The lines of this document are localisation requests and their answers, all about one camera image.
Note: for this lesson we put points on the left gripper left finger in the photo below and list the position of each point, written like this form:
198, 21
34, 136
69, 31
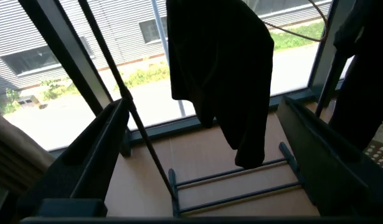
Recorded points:
94, 174

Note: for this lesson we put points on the pink clothes hanger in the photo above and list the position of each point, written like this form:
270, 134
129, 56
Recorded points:
303, 36

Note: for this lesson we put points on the black garment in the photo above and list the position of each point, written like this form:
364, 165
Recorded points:
222, 62
362, 93

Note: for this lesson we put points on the white laundry basket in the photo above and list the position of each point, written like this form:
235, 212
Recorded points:
379, 154

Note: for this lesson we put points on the black clothes rack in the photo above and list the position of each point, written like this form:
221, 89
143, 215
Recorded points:
125, 93

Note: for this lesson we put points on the brown curtain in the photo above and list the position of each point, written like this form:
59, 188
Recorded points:
13, 149

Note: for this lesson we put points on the window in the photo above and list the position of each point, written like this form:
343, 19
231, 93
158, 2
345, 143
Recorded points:
69, 62

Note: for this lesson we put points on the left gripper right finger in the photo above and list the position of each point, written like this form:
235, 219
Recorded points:
334, 174

